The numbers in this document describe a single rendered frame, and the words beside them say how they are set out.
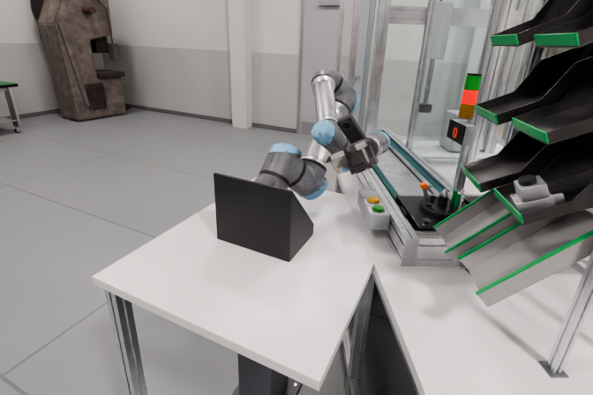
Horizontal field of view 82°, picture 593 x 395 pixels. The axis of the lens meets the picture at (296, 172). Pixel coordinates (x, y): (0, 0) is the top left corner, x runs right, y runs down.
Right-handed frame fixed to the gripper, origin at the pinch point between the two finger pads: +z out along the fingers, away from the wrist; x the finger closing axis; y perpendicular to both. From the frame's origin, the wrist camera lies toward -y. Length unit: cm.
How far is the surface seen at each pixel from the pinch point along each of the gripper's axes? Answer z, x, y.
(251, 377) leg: -10, 81, 71
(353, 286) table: -0.7, 13.0, 36.2
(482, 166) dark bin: -17.9, -27.6, 18.0
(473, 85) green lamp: -56, -32, -3
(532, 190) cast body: 6.5, -35.9, 20.9
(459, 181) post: -61, -14, 29
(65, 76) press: -256, 523, -305
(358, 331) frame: -30, 37, 68
